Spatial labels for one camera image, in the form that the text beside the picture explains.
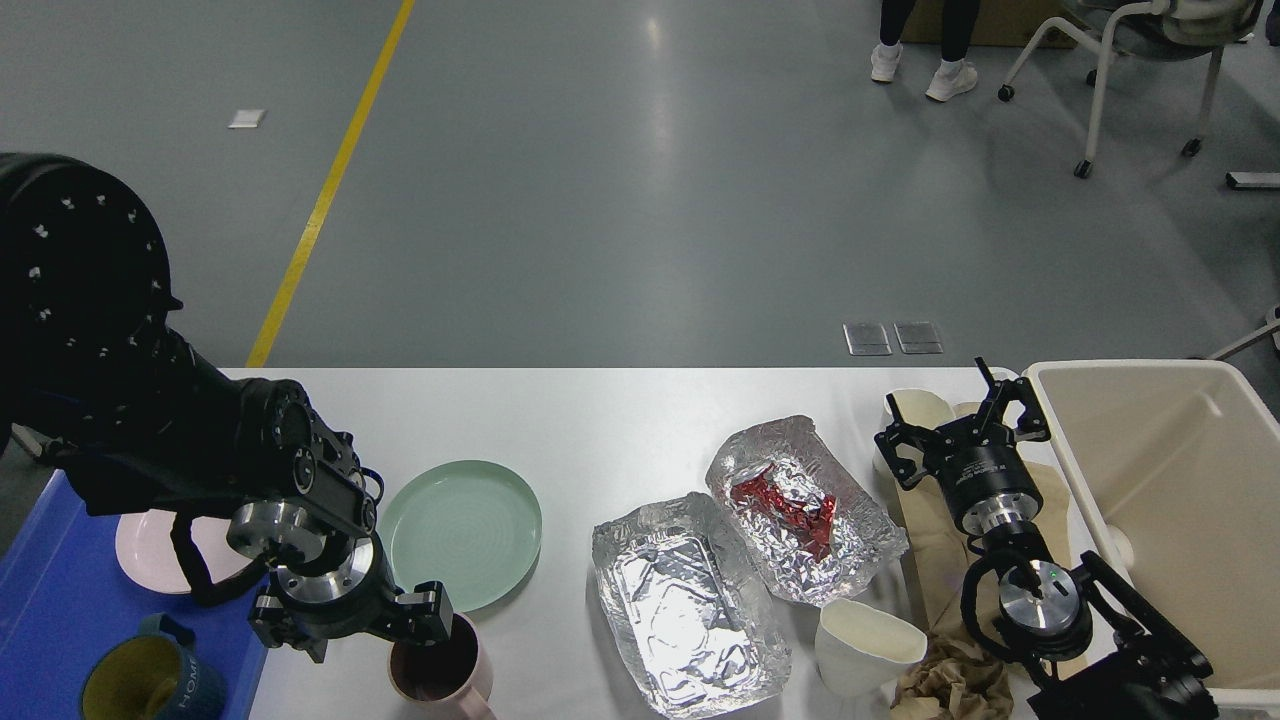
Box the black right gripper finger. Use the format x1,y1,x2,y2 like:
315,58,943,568
975,357,1051,445
876,398,951,491

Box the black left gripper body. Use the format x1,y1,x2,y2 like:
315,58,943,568
248,537,454,664

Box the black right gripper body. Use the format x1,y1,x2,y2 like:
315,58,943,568
925,420,1043,536

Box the brown paper sheet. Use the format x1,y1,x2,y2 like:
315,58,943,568
896,451,1079,641

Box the green plate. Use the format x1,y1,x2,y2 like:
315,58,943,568
378,460,543,612

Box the pink mug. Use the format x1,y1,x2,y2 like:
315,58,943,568
388,612,497,719

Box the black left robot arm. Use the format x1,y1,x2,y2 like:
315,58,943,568
1,152,453,662

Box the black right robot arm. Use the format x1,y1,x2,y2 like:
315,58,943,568
874,357,1219,719

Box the white paper cup far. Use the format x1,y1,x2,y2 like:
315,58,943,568
873,388,956,480

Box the white paper cup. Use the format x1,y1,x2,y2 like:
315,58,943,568
873,388,956,480
815,598,928,700

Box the right floor outlet plate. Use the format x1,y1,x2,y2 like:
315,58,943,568
893,322,945,355

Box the floor outlet plate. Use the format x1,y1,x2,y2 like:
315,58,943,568
844,322,893,357
893,322,945,355

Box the left floor outlet plate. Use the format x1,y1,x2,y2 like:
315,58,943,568
844,322,893,357

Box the foil tray with red wrapper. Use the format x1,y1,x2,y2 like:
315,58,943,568
705,415,908,607

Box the beige plastic bin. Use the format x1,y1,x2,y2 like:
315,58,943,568
1025,360,1279,715

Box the crushed red can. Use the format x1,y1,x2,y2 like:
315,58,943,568
730,462,837,562

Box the pink plate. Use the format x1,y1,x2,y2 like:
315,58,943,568
115,509,265,594

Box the dark blue mug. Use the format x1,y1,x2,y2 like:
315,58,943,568
79,612,228,719

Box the crumpled brown paper ball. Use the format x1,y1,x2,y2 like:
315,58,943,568
890,634,1014,719

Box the white paper cup near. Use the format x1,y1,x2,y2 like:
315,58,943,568
815,598,928,700

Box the blue plastic tray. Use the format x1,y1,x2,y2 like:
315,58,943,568
1,471,266,719

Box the empty foil tray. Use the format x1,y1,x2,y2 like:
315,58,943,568
591,492,791,719

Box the person in black pants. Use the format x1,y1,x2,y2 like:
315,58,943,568
869,0,989,104

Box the cardboard box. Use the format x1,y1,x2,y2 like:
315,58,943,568
901,1,1066,47

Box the white office chair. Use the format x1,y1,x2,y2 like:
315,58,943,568
997,1,1263,179

